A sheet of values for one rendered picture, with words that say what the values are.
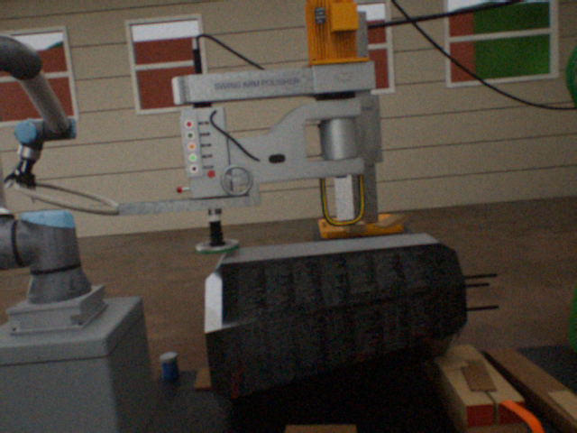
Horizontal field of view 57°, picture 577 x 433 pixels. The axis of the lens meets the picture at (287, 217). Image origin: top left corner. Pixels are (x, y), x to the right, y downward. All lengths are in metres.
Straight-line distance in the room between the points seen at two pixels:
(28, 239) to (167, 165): 7.17
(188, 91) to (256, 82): 0.31
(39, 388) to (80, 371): 0.13
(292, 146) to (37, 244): 1.31
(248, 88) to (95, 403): 1.52
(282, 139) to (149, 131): 6.44
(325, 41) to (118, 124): 6.66
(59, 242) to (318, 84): 1.42
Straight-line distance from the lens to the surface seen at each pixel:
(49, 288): 1.78
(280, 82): 2.59
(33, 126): 2.45
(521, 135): 9.40
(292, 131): 2.60
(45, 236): 1.76
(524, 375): 3.00
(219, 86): 2.56
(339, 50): 2.67
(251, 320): 2.37
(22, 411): 1.82
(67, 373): 1.71
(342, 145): 2.65
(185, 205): 2.62
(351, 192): 3.29
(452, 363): 2.78
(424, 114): 8.92
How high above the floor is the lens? 1.37
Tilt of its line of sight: 9 degrees down
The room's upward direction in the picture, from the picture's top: 5 degrees counter-clockwise
